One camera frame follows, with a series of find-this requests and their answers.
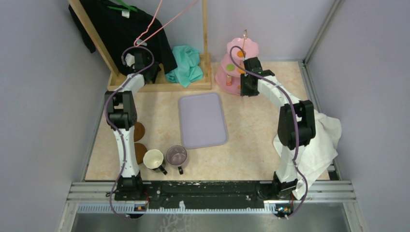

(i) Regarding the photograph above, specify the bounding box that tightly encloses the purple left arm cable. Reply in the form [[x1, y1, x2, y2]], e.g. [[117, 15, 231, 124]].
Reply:
[[104, 45, 155, 221]]

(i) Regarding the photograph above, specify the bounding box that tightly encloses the orange waffle round cookie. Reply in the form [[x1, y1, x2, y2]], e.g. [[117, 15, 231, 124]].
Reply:
[[237, 66, 245, 74]]

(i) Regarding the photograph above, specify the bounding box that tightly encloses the brown saucer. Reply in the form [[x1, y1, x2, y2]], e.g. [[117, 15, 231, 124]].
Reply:
[[134, 143, 147, 165], [134, 122, 146, 142]]

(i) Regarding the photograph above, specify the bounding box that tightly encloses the brown saucer near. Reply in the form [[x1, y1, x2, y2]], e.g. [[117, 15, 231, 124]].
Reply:
[[134, 143, 147, 165]]

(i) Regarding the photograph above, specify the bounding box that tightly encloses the teal cloth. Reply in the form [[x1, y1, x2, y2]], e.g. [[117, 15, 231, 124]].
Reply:
[[165, 45, 204, 87]]

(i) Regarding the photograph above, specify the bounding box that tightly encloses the wooden clothes rack frame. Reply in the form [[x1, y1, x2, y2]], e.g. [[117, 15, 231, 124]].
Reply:
[[68, 0, 212, 92]]

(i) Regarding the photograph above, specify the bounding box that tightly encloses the brown saucer far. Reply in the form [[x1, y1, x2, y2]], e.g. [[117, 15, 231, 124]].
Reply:
[[134, 122, 146, 142]]

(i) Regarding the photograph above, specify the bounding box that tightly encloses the red striped cake piece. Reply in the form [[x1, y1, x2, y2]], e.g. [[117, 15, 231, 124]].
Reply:
[[225, 74, 232, 86]]

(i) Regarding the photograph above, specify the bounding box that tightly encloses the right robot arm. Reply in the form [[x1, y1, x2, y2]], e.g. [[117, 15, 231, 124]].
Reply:
[[240, 57, 316, 199]]

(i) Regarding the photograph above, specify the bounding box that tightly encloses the black t-shirt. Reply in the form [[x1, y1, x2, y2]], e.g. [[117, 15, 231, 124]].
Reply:
[[81, 0, 177, 75]]

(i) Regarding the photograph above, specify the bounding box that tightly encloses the cream mug black handle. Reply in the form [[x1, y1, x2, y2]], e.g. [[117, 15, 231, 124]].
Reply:
[[143, 149, 168, 175]]

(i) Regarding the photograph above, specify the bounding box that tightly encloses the lavender serving tray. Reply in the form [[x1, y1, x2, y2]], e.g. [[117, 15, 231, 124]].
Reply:
[[178, 92, 228, 149]]

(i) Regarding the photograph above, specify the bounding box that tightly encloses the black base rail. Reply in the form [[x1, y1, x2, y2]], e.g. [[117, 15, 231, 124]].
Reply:
[[113, 181, 291, 210]]

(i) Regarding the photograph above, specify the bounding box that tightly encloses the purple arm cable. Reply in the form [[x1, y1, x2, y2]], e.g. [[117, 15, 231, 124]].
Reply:
[[104, 45, 155, 221], [229, 45, 309, 220]]

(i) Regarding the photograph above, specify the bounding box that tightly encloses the pink three-tier cake stand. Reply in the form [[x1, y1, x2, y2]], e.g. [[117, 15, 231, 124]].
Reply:
[[215, 30, 259, 96]]

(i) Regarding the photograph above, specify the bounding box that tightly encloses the white towel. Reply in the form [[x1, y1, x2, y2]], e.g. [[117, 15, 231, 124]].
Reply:
[[273, 110, 342, 200]]

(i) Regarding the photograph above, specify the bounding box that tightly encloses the green round cookie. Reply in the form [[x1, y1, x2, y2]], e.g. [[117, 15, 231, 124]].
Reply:
[[225, 64, 235, 72]]

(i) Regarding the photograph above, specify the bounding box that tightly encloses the green clothes hanger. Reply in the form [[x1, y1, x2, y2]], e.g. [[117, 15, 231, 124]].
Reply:
[[107, 0, 138, 12]]

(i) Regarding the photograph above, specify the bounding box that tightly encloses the pink clothes hanger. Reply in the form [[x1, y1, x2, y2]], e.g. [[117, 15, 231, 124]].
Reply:
[[132, 0, 199, 48]]

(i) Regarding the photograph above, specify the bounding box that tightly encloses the purple mug black handle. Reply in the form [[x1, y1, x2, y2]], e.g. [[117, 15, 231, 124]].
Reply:
[[166, 145, 189, 175]]

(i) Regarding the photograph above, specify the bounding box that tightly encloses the small orange round cookie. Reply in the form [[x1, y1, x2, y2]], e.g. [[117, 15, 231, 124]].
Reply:
[[237, 50, 246, 58]]

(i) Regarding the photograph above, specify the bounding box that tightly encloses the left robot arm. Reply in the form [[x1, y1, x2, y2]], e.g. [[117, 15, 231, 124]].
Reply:
[[103, 47, 155, 201]]

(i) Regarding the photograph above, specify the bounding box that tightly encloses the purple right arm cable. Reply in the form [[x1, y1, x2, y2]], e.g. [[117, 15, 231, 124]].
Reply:
[[229, 45, 309, 220]]

